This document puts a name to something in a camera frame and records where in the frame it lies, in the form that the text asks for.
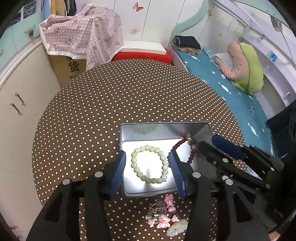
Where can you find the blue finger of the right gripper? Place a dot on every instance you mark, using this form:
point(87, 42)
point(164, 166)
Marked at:
point(227, 147)
point(214, 156)

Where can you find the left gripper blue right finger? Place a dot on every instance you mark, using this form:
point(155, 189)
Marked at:
point(175, 165)

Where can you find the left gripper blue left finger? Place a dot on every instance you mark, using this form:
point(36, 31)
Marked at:
point(118, 168)

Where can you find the silver chain jewelry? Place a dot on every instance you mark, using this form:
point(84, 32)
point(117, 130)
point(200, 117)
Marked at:
point(158, 207)

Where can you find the white jade pendant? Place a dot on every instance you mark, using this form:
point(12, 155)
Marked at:
point(177, 228)

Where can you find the silver metal tin box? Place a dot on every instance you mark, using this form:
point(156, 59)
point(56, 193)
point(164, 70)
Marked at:
point(147, 146)

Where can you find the blue bed sheet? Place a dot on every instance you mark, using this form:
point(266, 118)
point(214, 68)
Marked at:
point(246, 108)

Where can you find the brown polka dot tablecloth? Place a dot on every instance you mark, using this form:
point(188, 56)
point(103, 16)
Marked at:
point(78, 138)

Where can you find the green blanket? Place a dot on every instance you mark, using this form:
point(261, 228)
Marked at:
point(254, 81)

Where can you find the pink body pillow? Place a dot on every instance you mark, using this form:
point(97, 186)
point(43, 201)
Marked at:
point(240, 69)

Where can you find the white board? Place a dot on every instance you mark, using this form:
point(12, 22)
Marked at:
point(143, 47)

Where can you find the folded dark clothes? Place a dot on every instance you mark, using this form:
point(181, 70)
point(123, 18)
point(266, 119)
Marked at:
point(186, 44)

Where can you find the brown cardboard box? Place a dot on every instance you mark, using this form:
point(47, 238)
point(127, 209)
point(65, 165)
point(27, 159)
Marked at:
point(67, 69)

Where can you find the beige cabinet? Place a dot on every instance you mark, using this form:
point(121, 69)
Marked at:
point(25, 94)

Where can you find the white wardrobe doors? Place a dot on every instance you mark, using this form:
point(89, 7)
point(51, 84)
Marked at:
point(151, 21)

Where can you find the pink checkered cloth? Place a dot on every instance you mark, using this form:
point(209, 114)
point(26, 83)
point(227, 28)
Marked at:
point(94, 34)

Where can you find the teal drawer unit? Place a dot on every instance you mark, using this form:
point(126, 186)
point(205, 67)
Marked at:
point(16, 37)

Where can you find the hanging clothes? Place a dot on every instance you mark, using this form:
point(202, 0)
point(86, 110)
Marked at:
point(63, 7)

